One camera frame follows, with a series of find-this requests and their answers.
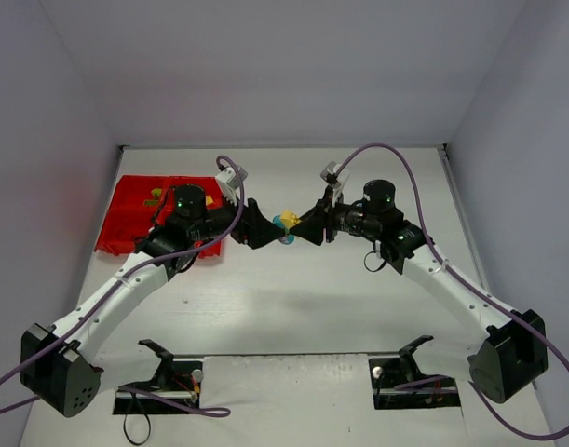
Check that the green long lego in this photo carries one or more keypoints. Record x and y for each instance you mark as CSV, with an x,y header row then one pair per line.
x,y
153,198

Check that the red divided bin tray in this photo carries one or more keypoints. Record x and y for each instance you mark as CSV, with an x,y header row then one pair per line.
x,y
127,219

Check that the yellow square lego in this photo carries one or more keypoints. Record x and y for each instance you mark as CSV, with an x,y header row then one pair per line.
x,y
286,220

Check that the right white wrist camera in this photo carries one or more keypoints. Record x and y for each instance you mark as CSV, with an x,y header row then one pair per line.
x,y
335,176

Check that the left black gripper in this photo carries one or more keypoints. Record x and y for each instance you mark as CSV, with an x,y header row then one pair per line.
x,y
249,223

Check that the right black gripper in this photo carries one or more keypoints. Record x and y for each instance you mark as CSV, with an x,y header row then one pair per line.
x,y
325,223

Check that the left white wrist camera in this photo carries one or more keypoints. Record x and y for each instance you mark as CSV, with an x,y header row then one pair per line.
x,y
229,183

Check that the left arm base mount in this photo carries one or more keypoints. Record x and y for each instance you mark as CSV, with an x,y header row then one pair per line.
x,y
175,379

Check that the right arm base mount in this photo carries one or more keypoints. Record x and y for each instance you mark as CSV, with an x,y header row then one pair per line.
x,y
398,384

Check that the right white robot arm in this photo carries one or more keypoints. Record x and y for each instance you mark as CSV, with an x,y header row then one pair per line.
x,y
502,353

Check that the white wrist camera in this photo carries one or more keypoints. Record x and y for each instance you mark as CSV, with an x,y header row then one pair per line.
x,y
335,176
229,183

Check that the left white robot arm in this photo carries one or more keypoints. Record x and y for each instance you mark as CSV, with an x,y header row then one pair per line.
x,y
66,368

